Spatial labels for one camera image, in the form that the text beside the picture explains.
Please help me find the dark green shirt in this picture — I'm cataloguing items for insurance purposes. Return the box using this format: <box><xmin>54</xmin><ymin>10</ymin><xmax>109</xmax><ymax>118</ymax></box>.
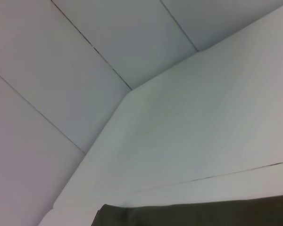
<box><xmin>91</xmin><ymin>193</ymin><xmax>283</xmax><ymax>226</ymax></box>

